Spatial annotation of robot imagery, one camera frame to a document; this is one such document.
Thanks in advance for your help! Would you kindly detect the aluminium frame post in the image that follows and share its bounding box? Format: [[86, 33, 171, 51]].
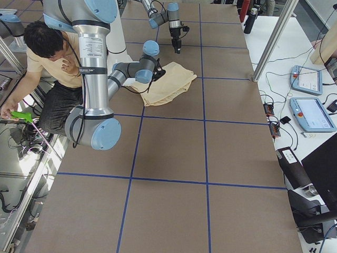
[[252, 0, 299, 82]]

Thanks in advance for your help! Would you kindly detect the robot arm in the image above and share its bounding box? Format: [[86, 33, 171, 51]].
[[43, 1, 166, 151], [138, 0, 190, 54]]

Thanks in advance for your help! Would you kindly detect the beige long-sleeve printed shirt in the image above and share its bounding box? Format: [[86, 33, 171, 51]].
[[123, 62, 197, 106]]

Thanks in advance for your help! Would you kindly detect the seated person in beige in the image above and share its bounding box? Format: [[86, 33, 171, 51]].
[[0, 21, 87, 138]]

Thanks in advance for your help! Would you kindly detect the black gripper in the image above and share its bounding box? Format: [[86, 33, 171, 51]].
[[151, 59, 166, 82], [169, 25, 190, 54]]

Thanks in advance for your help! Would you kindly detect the brown table mat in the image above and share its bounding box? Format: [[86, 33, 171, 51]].
[[26, 2, 302, 252]]

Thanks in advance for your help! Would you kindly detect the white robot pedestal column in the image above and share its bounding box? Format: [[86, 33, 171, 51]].
[[106, 1, 132, 68]]

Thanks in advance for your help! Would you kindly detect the black monitor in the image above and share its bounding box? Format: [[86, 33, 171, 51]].
[[302, 135, 336, 211]]

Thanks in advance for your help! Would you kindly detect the blue teach pendant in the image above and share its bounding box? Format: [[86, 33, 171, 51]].
[[289, 98, 336, 133], [290, 65, 323, 95]]

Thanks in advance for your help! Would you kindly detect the black water bottle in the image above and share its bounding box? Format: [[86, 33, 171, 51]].
[[243, 7, 259, 34]]

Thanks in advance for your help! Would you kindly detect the near blue teach pendant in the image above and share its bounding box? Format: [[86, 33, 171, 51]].
[[289, 98, 336, 133]]

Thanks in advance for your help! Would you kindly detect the far blue teach pendant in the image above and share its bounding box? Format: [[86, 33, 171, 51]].
[[290, 65, 323, 95]]

